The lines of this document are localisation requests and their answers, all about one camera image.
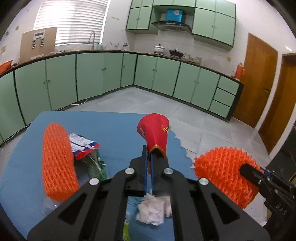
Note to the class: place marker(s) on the orange thermos flask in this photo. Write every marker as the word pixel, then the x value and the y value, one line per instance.
pixel 239 71

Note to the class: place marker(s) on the orange plastic basin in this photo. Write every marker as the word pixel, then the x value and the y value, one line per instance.
pixel 5 66

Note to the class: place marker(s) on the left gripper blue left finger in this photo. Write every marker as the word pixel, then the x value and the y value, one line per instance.
pixel 97 210

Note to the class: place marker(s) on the white tissue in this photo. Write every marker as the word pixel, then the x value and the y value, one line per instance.
pixel 153 210

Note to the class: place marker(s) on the white cooking pot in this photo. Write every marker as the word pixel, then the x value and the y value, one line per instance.
pixel 159 50

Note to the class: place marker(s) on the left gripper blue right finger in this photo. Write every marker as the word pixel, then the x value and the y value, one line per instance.
pixel 200 210

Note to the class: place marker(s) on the black wok pan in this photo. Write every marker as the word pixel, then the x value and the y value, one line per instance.
pixel 176 54

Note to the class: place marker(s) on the left wooden door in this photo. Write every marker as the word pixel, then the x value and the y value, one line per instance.
pixel 260 67

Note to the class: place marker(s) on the black range hood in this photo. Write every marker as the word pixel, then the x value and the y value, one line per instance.
pixel 172 26

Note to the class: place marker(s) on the tall orange foam net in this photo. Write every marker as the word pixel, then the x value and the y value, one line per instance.
pixel 58 171

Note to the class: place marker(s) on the chrome kitchen faucet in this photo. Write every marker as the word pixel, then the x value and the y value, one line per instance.
pixel 91 40

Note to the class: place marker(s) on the clear plastic bottle red label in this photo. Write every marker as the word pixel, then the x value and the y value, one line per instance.
pixel 49 205

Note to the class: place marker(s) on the green lower kitchen cabinets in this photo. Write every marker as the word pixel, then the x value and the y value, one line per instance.
pixel 59 81

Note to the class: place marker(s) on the white window blind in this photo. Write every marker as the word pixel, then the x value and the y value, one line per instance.
pixel 76 21

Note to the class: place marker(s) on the blue white snack wrapper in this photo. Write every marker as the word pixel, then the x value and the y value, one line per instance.
pixel 81 146

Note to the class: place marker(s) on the green white milk carton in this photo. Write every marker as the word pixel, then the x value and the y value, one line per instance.
pixel 96 167

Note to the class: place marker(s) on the blue box on hood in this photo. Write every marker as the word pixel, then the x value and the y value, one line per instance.
pixel 175 15

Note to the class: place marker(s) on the green upper wall cabinets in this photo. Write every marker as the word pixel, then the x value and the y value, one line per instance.
pixel 212 22

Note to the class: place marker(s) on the light blue drink carton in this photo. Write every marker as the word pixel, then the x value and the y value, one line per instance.
pixel 131 209

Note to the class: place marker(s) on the red paper cup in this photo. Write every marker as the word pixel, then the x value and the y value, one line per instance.
pixel 154 129

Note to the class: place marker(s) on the cardboard box with scale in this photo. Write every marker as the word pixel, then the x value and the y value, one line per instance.
pixel 37 43

